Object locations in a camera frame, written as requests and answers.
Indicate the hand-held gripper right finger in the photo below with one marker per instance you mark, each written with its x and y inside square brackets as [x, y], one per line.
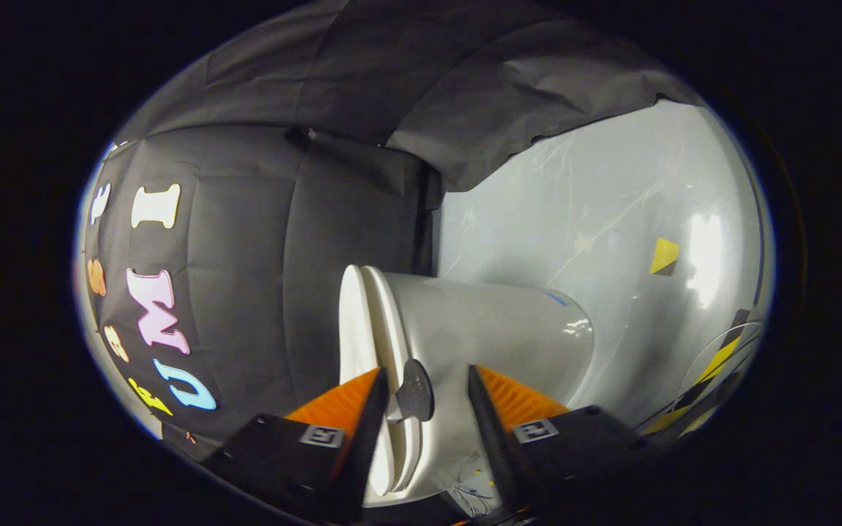
[490, 438]

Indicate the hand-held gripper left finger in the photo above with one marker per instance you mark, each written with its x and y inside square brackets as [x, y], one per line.
[364, 438]

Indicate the white toilet lid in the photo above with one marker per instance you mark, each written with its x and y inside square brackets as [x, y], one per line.
[354, 321]

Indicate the white toilet bowl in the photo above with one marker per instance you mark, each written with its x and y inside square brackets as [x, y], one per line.
[494, 329]

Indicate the white toilet seat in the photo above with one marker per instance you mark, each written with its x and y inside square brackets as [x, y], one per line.
[392, 329]

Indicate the black backdrop cloth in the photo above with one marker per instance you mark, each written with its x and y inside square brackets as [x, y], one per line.
[260, 292]

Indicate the yellow black hazard tape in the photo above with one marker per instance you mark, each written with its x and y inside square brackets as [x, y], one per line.
[717, 361]

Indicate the yellow floor tape piece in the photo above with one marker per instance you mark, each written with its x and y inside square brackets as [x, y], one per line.
[664, 256]

